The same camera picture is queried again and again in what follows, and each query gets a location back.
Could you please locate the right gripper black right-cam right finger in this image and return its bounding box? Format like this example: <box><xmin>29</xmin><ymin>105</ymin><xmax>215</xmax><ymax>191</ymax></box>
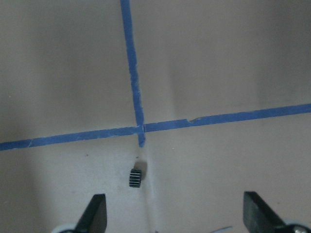
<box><xmin>243</xmin><ymin>191</ymin><xmax>289</xmax><ymax>233</ymax></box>

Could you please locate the right gripper black right-cam left finger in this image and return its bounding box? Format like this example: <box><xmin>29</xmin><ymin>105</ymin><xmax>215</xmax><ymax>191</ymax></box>
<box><xmin>74</xmin><ymin>194</ymin><xmax>107</xmax><ymax>233</ymax></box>

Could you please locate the small black gear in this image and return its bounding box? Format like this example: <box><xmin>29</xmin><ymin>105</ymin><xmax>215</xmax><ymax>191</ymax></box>
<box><xmin>129</xmin><ymin>168</ymin><xmax>142</xmax><ymax>188</ymax></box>

